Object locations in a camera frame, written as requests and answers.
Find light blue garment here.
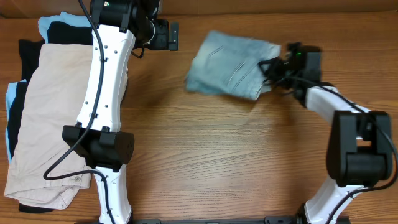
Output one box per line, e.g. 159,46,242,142
4,11,94,164

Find beige shorts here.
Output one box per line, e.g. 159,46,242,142
4,44,93,210

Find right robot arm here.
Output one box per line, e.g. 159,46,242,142
258,42,397,224

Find light blue denim shorts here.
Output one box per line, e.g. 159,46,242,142
185,30,281,100

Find black garment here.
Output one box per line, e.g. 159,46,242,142
7,20,94,214

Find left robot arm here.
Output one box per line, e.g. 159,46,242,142
62,0,178,223

